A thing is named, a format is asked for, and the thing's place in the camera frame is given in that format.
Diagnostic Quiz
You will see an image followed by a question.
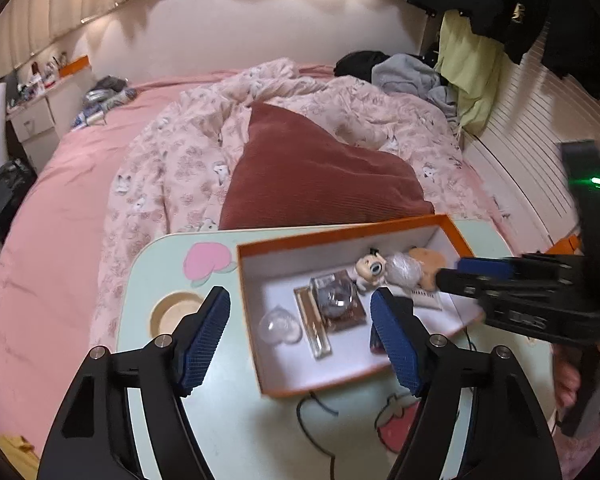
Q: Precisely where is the yellow-green garment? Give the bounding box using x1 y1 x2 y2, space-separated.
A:
436 10 511 136

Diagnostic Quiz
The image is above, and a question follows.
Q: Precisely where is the orange cardboard box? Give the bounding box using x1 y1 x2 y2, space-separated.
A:
236 214 487 400

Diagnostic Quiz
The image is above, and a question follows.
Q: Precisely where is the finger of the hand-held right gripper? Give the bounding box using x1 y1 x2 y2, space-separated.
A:
435 267 491 303
456 255 521 281

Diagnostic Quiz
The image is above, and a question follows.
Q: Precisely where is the person's right hand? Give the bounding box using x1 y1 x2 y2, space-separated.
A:
554 347 583 411

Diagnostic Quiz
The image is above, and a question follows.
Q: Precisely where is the small orange box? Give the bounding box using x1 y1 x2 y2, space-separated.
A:
547 234 581 256

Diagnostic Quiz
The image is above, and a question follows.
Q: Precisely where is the blue grey clothes pile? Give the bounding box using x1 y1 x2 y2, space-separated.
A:
71 76 138 130

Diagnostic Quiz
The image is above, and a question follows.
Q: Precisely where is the pink floral blanket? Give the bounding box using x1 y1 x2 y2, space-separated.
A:
87 59 511 356

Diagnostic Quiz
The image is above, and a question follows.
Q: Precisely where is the black clothing pile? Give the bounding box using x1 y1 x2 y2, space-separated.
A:
335 51 393 81

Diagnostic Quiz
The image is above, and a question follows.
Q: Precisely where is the cluster of small bottles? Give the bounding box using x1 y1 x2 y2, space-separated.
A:
15 52 68 101

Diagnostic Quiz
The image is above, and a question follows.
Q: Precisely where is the black cable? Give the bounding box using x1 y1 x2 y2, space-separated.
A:
295 392 341 480

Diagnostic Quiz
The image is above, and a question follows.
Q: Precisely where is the dark red corduroy pillow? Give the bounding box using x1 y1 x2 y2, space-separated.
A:
219 101 436 231

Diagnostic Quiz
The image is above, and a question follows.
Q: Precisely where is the white printed card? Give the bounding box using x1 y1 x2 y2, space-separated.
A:
410 287 443 311

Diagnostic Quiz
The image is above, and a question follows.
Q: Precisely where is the white nightstand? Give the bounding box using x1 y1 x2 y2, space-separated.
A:
5 72 91 173

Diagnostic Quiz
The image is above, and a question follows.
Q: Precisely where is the plastic wrapped ball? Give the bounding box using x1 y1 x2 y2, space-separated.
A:
384 253 423 288

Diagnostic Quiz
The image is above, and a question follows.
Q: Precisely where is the clear plastic heart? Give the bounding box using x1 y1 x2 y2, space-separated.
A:
257 306 302 346

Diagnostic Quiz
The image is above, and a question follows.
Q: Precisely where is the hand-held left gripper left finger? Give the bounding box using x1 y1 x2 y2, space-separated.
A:
37 286 231 480

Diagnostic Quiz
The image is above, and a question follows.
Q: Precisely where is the brown plush toy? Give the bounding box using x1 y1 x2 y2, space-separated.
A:
407 246 458 291

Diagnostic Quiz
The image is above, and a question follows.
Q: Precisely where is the white slatted panel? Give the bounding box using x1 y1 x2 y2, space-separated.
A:
460 25 600 246

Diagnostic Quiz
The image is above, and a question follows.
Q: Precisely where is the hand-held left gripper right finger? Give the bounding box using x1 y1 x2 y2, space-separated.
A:
369 287 563 480

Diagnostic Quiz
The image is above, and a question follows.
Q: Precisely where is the black hanging garment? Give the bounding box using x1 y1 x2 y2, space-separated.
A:
390 0 600 106

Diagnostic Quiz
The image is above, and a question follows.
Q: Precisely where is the small cartoon figurine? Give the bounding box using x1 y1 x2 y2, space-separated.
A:
354 247 387 292

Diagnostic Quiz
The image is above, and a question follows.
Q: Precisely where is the grey hoodie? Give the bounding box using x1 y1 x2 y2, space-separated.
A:
371 54 463 121

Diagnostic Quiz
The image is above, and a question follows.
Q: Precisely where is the orange storage box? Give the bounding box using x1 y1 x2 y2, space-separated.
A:
59 56 90 77

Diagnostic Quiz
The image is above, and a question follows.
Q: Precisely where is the black bag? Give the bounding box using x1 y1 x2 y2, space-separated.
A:
0 157 38 231

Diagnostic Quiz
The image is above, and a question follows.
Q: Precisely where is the rectangular clear glass bottle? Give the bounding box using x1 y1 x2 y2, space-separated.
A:
293 285 332 361

